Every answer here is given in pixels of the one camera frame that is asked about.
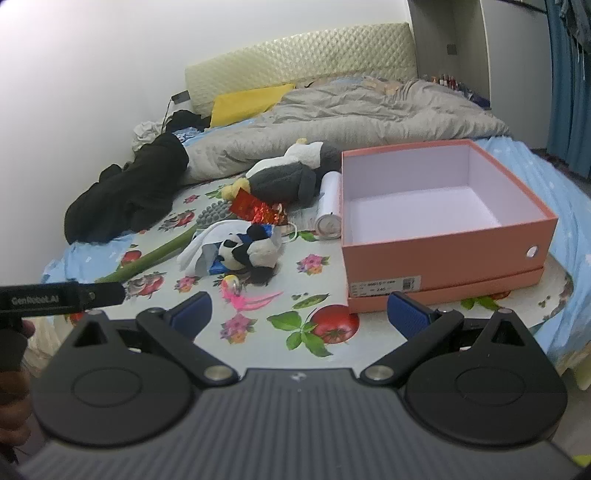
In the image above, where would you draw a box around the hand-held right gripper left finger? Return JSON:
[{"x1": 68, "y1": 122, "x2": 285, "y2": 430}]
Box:
[{"x1": 73, "y1": 291, "x2": 240, "y2": 388}]

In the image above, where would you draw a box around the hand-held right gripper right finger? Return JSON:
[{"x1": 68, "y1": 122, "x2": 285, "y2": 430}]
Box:
[{"x1": 359, "y1": 291, "x2": 532, "y2": 387}]

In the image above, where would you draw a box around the pink cardboard box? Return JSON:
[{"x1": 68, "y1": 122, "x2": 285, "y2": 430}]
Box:
[{"x1": 341, "y1": 139, "x2": 560, "y2": 293}]

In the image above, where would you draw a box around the panda plush toy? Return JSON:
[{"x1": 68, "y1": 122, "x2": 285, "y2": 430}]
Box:
[{"x1": 217, "y1": 224, "x2": 284, "y2": 285}]

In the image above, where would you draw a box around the person's left hand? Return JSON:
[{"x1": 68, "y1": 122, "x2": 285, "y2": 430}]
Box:
[{"x1": 0, "y1": 369, "x2": 38, "y2": 446}]

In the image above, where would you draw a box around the pink feather ball toy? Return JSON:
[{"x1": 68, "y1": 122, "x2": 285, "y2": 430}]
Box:
[{"x1": 221, "y1": 274, "x2": 285, "y2": 315}]

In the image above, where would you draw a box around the green massage brush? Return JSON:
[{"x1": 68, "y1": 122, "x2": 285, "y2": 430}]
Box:
[{"x1": 95, "y1": 201, "x2": 230, "y2": 284}]

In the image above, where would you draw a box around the black jacket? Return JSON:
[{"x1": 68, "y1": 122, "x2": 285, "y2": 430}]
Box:
[{"x1": 64, "y1": 131, "x2": 191, "y2": 245}]

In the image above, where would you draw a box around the white spray can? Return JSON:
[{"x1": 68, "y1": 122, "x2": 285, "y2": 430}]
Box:
[{"x1": 315, "y1": 171, "x2": 344, "y2": 241}]

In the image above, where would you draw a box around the grey penguin plush toy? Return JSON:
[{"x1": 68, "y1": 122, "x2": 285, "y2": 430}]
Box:
[{"x1": 220, "y1": 137, "x2": 343, "y2": 206}]

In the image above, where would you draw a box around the white crumpled cloth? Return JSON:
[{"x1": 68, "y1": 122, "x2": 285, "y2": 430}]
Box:
[{"x1": 131, "y1": 121, "x2": 160, "y2": 151}]

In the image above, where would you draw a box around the dark cloth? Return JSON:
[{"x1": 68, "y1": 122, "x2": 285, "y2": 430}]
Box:
[{"x1": 165, "y1": 110, "x2": 211, "y2": 136}]

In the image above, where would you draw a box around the grey duvet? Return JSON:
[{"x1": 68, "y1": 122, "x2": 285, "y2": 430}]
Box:
[{"x1": 182, "y1": 78, "x2": 511, "y2": 186}]

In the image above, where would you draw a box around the yellow pillow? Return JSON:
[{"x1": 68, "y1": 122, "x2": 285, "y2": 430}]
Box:
[{"x1": 210, "y1": 83, "x2": 297, "y2": 128}]

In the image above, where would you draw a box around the blue tray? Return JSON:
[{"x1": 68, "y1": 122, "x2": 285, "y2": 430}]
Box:
[{"x1": 462, "y1": 88, "x2": 491, "y2": 110}]

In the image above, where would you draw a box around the patterned pillow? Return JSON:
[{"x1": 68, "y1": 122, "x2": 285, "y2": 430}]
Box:
[{"x1": 295, "y1": 75, "x2": 403, "y2": 99}]

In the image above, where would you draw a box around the row of small bottles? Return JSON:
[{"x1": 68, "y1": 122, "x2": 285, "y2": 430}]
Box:
[{"x1": 431, "y1": 71, "x2": 463, "y2": 89}]

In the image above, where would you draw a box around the white cabinet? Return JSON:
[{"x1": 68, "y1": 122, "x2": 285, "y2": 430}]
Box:
[{"x1": 408, "y1": 0, "x2": 556, "y2": 149}]

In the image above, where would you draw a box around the blue curtain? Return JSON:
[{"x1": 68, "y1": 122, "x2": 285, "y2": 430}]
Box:
[{"x1": 544, "y1": 0, "x2": 591, "y2": 182}]

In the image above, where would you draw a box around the cream quilted headboard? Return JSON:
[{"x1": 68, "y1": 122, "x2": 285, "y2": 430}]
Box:
[{"x1": 185, "y1": 22, "x2": 419, "y2": 114}]

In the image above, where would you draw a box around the hanging denim garment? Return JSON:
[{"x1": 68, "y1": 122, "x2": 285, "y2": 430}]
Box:
[{"x1": 558, "y1": 0, "x2": 591, "y2": 40}]

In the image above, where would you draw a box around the black wall charger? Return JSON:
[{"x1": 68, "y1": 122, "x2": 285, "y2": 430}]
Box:
[{"x1": 163, "y1": 91, "x2": 190, "y2": 125}]

